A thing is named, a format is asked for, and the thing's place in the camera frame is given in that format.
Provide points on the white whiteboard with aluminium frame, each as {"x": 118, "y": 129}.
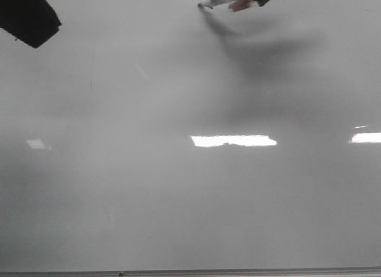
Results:
{"x": 155, "y": 135}

